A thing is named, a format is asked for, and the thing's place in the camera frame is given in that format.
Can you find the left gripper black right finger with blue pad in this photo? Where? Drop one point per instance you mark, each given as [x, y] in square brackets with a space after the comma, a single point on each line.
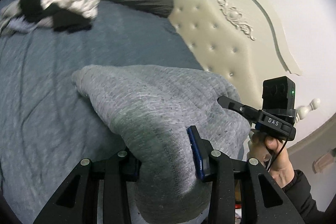
[239, 183]

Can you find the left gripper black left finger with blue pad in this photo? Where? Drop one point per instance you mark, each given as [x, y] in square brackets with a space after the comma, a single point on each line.
[76, 198]

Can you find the grey knit sweater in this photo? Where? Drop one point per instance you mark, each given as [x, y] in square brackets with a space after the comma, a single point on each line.
[151, 107]

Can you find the black jacket sleeve forearm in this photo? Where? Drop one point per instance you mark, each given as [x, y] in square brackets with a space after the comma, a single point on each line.
[298, 191]

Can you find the black clothes pile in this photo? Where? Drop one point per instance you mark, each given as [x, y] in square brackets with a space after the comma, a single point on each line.
[62, 19]

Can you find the person's right hand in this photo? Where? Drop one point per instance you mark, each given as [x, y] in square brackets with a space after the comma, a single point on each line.
[272, 154]

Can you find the blue speckled bed sheet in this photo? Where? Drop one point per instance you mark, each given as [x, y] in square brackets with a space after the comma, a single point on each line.
[47, 127]

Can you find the cream tufted headboard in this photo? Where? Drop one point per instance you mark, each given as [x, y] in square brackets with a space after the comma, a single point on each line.
[242, 40]

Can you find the small grey garment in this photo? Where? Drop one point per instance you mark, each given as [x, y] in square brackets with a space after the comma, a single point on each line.
[12, 21]

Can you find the black camera box green light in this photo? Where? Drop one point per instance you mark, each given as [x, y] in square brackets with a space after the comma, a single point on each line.
[278, 98]

